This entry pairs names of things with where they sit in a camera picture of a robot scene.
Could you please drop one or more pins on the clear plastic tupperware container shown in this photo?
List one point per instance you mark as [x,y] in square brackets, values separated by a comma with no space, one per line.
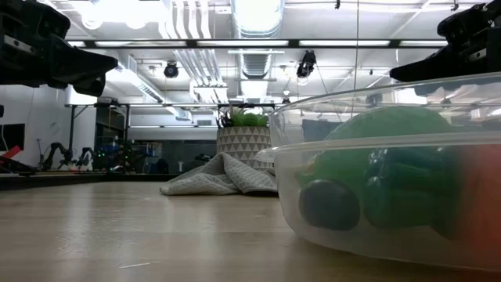
[352,246]

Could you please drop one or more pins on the black overhead camera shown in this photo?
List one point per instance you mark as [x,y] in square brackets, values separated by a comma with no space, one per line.
[306,62]

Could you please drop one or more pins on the green ribbed toy vegetable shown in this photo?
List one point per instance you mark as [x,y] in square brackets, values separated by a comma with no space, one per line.
[391,125]

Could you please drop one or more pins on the white geometric planter pot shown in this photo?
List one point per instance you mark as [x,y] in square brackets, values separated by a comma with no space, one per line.
[242,145]

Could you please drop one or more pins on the black monitor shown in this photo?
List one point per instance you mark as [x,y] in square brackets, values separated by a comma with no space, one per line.
[11,137]

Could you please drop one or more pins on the orange toy carrot green top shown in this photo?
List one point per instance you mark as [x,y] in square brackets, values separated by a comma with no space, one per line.
[411,196]

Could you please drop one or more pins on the dark blue toy ball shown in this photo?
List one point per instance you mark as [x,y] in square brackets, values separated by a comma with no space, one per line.
[329,204]

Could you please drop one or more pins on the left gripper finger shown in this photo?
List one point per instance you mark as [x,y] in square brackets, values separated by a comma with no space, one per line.
[82,64]
[92,85]

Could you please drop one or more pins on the black table edge rail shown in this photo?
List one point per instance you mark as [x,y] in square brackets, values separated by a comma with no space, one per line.
[78,180]

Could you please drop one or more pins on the black ceiling camera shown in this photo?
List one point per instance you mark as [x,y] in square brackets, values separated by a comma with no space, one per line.
[171,70]

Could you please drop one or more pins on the silver ceiling duct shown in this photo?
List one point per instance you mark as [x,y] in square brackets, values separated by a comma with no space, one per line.
[256,17]

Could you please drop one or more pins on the black overhead frame beam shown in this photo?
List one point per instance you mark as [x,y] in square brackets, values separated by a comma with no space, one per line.
[235,43]

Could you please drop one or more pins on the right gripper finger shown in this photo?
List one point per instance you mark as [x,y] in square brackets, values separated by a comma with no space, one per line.
[428,89]
[450,64]

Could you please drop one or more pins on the grey waffle cloth towel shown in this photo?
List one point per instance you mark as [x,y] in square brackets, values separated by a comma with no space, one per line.
[223,176]

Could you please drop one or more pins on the background robot arms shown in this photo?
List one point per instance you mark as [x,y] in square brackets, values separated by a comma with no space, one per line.
[62,154]

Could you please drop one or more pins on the black background post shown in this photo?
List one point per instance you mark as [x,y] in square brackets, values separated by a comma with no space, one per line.
[72,133]

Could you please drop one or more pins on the green artificial plant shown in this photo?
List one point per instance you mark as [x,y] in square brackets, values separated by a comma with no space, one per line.
[246,117]

